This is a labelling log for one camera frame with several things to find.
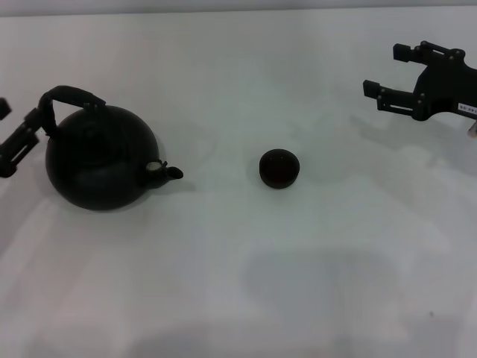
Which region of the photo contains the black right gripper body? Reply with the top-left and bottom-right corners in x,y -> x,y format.
411,59 -> 477,123

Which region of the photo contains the black round teapot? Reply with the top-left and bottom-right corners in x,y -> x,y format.
38,84 -> 185,213

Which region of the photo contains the small black teacup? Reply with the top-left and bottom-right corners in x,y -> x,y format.
259,148 -> 301,188

